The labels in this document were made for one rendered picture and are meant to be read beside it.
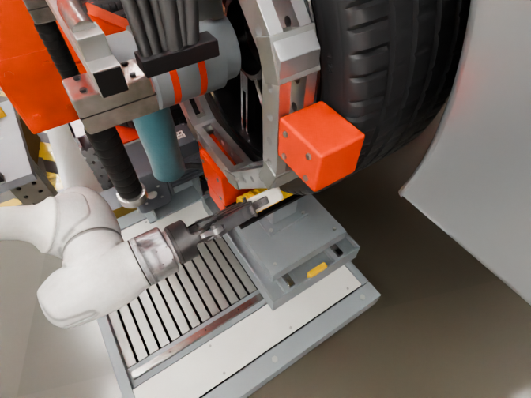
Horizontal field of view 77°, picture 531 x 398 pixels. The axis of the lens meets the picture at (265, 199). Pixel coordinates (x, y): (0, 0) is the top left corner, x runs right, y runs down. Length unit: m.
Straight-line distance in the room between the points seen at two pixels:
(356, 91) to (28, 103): 0.90
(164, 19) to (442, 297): 1.25
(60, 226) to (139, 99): 0.31
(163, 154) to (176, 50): 0.49
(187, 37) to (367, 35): 0.20
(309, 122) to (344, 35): 0.11
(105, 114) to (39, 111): 0.71
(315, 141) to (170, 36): 0.20
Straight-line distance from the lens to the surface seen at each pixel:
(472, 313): 1.43
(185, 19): 0.42
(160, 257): 0.59
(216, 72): 0.63
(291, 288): 1.09
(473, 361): 1.37
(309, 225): 1.14
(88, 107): 0.43
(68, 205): 0.69
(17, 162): 1.25
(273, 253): 1.08
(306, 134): 0.43
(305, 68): 0.44
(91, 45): 0.41
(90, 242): 0.63
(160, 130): 0.82
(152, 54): 0.41
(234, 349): 1.12
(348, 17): 0.44
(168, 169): 0.91
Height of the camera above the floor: 1.16
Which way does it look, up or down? 51 degrees down
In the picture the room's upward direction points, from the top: straight up
